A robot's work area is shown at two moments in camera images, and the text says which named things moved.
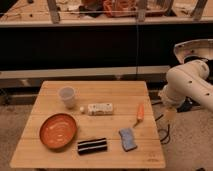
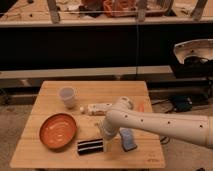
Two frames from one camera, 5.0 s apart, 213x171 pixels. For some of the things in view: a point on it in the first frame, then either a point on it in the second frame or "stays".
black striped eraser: (92, 146) stays
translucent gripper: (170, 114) to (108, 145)
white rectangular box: (95, 109) stays
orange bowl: (58, 130) stays
